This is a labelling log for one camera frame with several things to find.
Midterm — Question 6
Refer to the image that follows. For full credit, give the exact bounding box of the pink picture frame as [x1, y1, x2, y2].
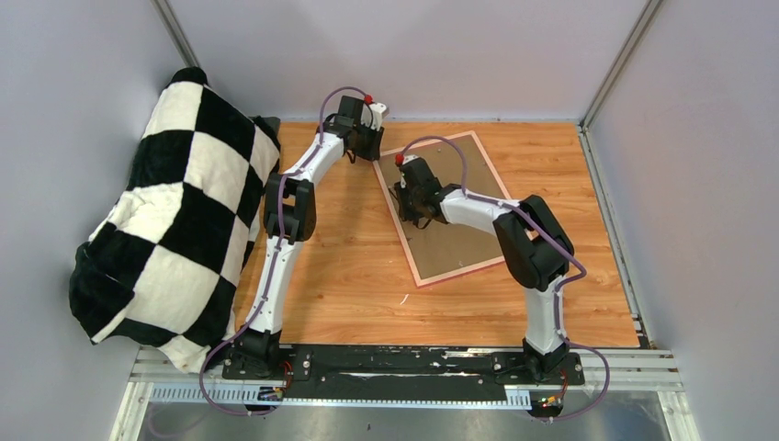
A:
[371, 130, 514, 289]

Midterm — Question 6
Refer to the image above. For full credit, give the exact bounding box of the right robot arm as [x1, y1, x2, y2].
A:
[393, 153, 574, 384]

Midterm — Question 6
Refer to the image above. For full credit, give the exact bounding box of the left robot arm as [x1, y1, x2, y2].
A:
[223, 95, 389, 379]

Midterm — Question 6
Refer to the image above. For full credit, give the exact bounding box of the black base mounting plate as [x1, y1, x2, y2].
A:
[222, 345, 585, 402]

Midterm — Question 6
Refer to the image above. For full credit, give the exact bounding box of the black white checkered pillow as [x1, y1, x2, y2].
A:
[68, 67, 280, 373]

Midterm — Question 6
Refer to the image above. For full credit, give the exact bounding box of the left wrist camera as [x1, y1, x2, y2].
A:
[361, 102, 389, 131]

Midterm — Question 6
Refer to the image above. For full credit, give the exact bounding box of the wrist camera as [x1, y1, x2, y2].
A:
[361, 102, 389, 131]
[394, 153, 420, 188]

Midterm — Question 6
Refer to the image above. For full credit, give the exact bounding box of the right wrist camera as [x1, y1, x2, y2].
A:
[394, 153, 420, 188]

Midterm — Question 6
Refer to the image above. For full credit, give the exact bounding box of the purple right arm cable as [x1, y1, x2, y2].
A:
[398, 135, 611, 424]

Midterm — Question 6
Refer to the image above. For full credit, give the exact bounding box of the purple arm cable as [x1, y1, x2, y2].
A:
[398, 135, 611, 424]
[198, 85, 369, 418]

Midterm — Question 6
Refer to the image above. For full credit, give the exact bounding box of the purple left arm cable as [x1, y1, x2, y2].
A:
[198, 85, 369, 418]

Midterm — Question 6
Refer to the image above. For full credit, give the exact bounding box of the white slotted cable duct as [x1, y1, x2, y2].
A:
[145, 381, 534, 409]

